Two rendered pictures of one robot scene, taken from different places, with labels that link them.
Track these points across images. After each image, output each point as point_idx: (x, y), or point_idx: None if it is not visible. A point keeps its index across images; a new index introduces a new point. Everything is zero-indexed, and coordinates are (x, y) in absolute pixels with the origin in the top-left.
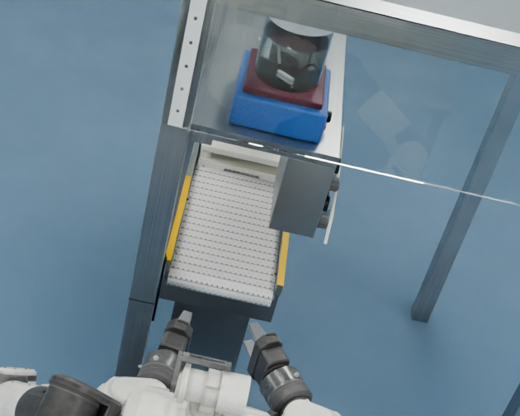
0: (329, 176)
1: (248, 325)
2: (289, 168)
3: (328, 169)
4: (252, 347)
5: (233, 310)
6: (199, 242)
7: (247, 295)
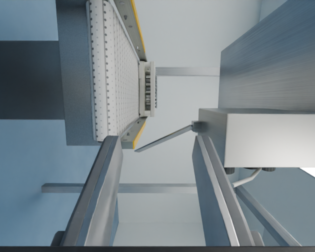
0: None
1: (204, 136)
2: None
3: None
4: (114, 176)
5: (68, 99)
6: (125, 53)
7: (104, 110)
